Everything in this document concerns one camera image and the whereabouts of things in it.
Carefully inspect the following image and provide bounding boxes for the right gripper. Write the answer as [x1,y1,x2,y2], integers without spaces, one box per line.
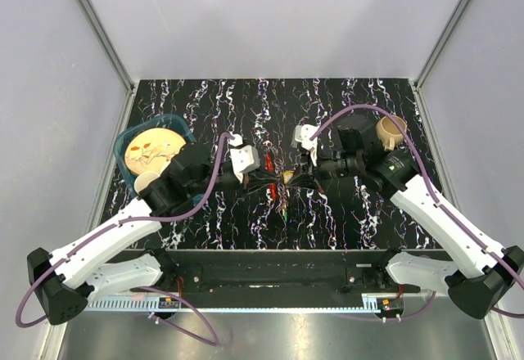
[287,143,364,193]

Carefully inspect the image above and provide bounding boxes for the yellow key tag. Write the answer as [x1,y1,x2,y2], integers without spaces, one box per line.
[282,171,294,184]

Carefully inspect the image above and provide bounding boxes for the metal key holder red handle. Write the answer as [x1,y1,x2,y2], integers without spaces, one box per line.
[264,153,294,214]

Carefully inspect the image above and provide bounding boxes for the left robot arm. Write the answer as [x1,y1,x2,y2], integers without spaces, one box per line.
[26,145,278,326]

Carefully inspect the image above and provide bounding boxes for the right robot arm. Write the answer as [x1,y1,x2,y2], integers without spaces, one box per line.
[287,115,523,319]

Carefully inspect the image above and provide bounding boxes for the beige ceramic mug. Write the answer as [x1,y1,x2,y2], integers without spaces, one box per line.
[376,115,407,151]

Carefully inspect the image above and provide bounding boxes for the teal plastic container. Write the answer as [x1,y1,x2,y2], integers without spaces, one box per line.
[113,114,197,198]

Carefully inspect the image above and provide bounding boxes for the painted round plate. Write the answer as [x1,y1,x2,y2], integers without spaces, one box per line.
[124,128,186,175]

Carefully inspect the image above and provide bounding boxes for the black base bar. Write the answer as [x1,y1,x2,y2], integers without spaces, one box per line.
[130,248,422,295]

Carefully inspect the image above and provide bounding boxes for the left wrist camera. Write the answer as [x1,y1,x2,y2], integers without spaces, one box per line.
[228,133,260,182]

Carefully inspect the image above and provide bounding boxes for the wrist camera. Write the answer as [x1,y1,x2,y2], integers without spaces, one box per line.
[228,133,260,182]
[291,124,318,167]

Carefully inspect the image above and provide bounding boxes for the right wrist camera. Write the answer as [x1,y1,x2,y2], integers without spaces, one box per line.
[291,124,318,167]

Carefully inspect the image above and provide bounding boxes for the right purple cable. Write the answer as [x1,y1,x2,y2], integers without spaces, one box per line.
[309,104,524,323]

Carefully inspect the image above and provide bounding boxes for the purple cable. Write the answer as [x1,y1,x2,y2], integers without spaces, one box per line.
[15,133,242,347]
[309,104,524,323]

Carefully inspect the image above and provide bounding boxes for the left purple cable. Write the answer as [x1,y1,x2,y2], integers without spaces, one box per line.
[15,133,242,347]

